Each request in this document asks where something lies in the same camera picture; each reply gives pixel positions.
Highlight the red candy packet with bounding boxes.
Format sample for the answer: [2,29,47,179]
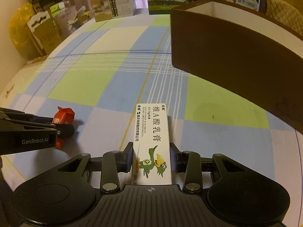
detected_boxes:
[52,106,75,149]

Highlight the white ointment box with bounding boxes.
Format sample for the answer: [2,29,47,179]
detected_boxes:
[131,103,172,185]

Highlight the brown cardboard hanger box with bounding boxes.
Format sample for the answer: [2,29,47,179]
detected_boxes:
[27,11,62,55]

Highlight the yellow plastic bag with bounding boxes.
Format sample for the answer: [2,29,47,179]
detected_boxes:
[9,3,38,61]

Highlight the green tissue packs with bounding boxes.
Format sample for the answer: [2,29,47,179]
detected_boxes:
[49,1,71,17]

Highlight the brown cardboard storage box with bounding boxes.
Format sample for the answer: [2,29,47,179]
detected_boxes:
[170,0,302,132]

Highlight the white beige product box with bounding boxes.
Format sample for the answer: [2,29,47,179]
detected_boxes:
[90,0,136,22]

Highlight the quilted beige chair cover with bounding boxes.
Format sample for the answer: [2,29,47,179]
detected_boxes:
[263,0,302,36]

